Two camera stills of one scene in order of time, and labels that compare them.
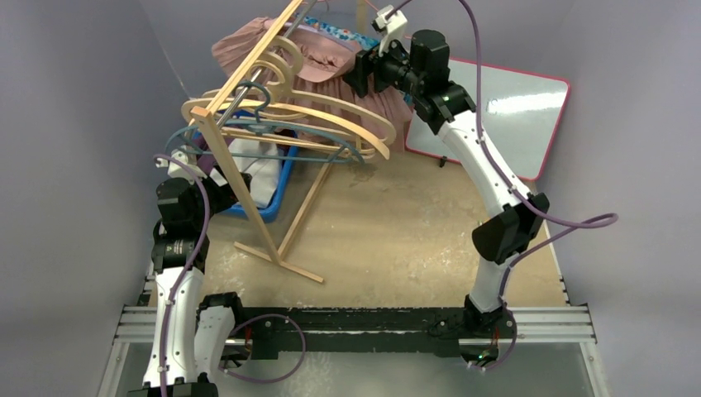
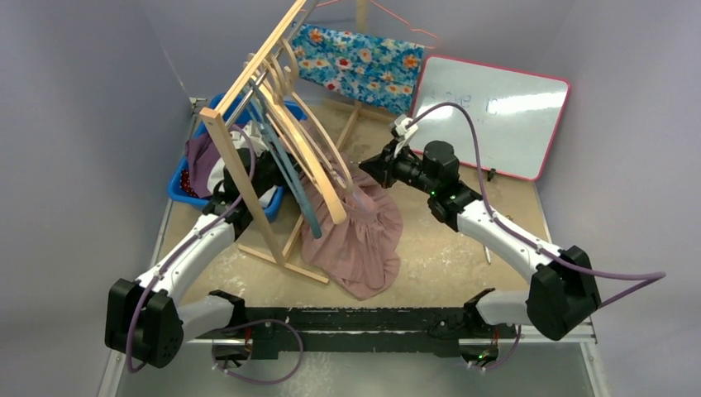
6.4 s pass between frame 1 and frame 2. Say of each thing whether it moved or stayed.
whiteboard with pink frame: stayed
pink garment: moved
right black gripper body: moved
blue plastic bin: moved
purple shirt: stayed
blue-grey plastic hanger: moved
